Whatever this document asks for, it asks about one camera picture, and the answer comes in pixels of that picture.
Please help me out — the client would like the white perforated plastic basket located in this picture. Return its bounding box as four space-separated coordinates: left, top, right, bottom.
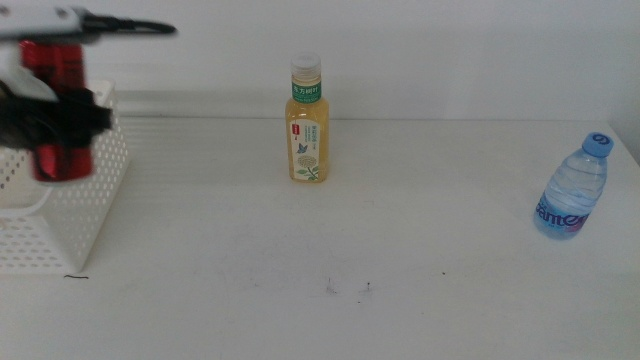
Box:
0 79 132 275

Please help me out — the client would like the small water bottle blue cap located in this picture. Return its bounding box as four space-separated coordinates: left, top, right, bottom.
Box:
532 131 615 241

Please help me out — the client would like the yellow tea bottle green label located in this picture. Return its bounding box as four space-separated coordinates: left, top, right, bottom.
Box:
284 51 331 184

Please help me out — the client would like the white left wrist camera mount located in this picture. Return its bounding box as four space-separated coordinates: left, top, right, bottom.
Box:
0 3 84 104

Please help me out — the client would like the thick black camera cable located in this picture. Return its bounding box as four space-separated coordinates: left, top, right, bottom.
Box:
78 13 179 37

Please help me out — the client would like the red cola can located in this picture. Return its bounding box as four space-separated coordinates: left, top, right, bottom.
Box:
18 40 96 184

